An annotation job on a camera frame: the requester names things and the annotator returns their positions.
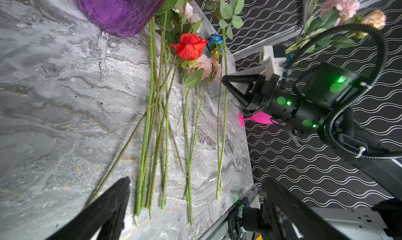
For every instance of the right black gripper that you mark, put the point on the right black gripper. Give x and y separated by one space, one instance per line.
257 94

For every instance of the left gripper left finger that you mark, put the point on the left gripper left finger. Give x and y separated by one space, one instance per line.
105 216

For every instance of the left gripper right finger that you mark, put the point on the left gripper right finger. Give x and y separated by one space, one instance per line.
278 200

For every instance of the pink double flower stem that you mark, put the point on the pink double flower stem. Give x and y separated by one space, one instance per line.
201 92

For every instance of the blue rose flower stem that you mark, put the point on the blue rose flower stem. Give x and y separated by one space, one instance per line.
221 110

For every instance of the pale pink flower stem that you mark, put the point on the pale pink flower stem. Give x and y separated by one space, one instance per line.
228 14

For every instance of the pink peony flower stem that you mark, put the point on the pink peony flower stem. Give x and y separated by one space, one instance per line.
320 18

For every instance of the cream rose flower stem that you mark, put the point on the cream rose flower stem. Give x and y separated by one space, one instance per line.
358 27

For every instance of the purple blue glass vase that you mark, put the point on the purple blue glass vase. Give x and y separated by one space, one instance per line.
121 18

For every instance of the magenta plastic goblet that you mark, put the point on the magenta plastic goblet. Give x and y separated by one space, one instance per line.
260 117

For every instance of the red rose lower stem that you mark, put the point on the red rose lower stem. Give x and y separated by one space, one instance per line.
189 50

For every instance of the red roses bunch stem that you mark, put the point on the red roses bunch stem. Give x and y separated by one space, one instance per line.
173 19

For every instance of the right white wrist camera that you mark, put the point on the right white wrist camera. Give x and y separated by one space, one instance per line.
272 57

